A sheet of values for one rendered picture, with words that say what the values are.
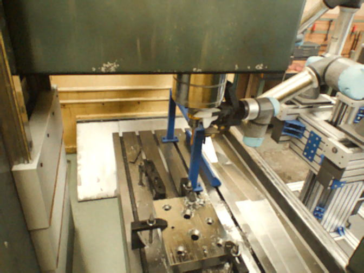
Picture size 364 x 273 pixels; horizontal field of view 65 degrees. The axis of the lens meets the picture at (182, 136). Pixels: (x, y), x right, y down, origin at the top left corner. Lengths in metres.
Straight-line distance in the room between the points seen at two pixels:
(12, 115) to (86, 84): 1.29
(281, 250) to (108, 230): 0.84
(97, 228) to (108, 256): 0.18
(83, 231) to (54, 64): 1.06
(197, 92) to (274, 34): 0.24
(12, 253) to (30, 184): 0.14
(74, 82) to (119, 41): 1.26
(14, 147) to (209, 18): 0.49
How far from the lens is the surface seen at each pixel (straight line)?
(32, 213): 0.74
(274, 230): 1.54
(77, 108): 1.96
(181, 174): 1.44
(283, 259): 1.47
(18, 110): 0.61
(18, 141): 0.65
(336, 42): 1.99
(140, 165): 1.29
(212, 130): 1.20
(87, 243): 1.53
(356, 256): 1.39
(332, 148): 1.58
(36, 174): 0.67
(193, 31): 0.68
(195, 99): 0.80
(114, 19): 0.64
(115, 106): 1.96
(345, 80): 1.16
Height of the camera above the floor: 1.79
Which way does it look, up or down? 31 degrees down
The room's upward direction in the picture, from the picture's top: 6 degrees clockwise
